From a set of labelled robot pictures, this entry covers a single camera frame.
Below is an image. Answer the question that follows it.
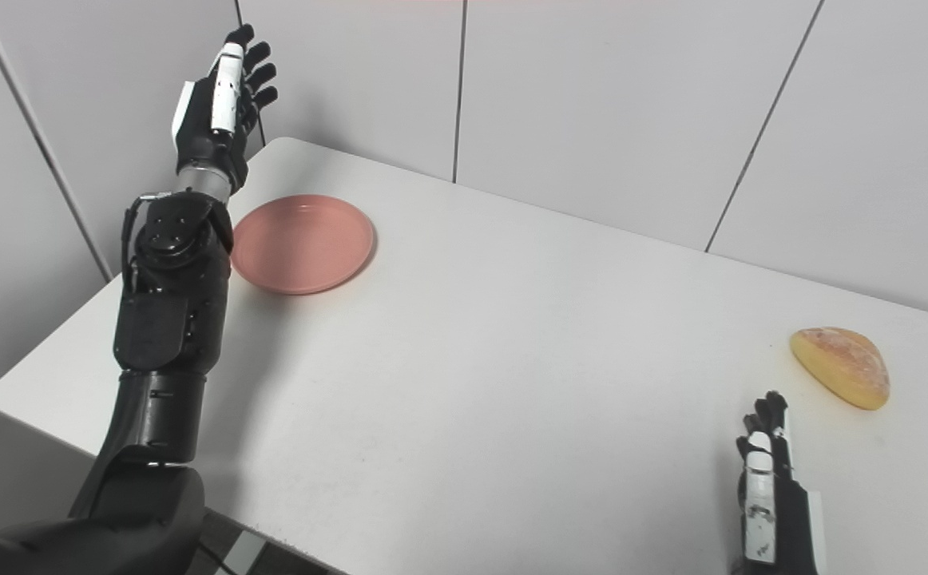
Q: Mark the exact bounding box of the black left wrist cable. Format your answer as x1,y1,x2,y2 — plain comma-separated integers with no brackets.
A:
119,190,174,293

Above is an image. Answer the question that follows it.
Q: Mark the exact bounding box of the pink round plate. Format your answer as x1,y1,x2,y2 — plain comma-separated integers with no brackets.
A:
230,194,375,296

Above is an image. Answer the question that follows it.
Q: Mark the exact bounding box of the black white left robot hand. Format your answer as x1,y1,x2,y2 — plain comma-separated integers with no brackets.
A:
170,24,280,197

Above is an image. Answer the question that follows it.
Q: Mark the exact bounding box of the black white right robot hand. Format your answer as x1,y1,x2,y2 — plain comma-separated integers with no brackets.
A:
731,391,829,575

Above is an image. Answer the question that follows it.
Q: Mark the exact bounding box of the crusty bread roll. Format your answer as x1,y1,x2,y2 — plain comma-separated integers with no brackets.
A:
789,327,890,411

